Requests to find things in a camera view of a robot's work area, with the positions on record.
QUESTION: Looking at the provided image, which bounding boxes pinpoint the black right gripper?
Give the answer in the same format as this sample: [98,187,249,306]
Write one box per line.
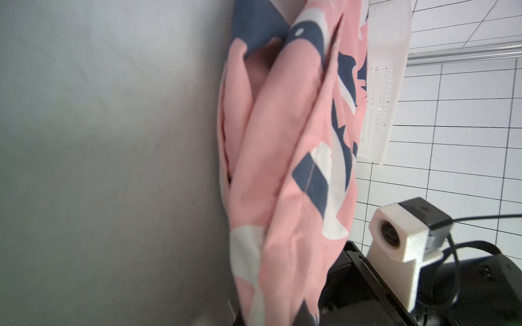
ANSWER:
[319,241,417,325]

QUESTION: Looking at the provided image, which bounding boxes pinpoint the pink shark print shorts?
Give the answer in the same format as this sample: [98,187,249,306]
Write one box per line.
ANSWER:
[217,1,369,325]

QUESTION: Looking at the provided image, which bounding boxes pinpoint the white perforated basket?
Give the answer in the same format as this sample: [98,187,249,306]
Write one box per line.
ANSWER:
[358,1,412,164]

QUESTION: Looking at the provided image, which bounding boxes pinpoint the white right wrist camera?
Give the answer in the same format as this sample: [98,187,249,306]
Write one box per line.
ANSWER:
[366,197,453,312]

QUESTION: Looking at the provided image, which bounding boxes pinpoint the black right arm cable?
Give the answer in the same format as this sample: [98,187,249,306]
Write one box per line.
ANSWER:
[415,212,522,311]

